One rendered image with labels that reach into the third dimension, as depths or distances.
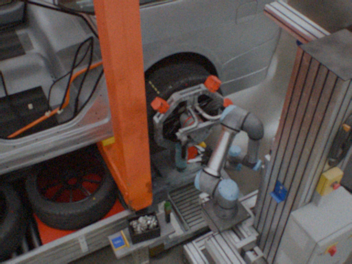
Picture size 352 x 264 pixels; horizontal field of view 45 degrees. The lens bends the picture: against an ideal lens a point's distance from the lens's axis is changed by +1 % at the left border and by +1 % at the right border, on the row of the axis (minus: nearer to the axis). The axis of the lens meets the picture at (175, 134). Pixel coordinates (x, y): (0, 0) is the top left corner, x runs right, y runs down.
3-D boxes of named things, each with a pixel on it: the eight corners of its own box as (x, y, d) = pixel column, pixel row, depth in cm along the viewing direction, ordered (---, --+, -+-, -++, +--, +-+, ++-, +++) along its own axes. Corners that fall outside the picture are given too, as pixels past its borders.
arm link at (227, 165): (243, 157, 279) (241, 165, 285) (226, 153, 281) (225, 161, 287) (241, 166, 273) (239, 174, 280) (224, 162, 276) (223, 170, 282)
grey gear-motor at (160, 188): (148, 175, 367) (147, 148, 341) (170, 211, 341) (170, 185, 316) (130, 182, 361) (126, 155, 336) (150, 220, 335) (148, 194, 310)
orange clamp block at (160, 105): (165, 100, 287) (157, 96, 280) (170, 107, 282) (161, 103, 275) (159, 108, 289) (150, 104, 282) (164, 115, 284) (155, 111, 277)
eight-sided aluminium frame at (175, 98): (216, 130, 335) (221, 76, 296) (220, 135, 331) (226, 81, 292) (154, 154, 318) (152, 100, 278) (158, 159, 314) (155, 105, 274)
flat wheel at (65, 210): (85, 149, 362) (81, 130, 345) (135, 194, 329) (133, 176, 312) (16, 193, 330) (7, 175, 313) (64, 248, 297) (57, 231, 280)
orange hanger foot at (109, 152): (116, 140, 335) (112, 108, 310) (144, 187, 303) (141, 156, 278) (97, 147, 330) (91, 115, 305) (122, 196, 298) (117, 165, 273)
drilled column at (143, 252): (144, 258, 321) (141, 229, 291) (150, 269, 315) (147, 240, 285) (132, 263, 318) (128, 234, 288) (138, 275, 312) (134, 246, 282)
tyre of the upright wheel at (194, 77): (173, 137, 357) (223, 76, 336) (186, 155, 342) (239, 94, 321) (114, 117, 309) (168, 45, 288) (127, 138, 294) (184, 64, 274)
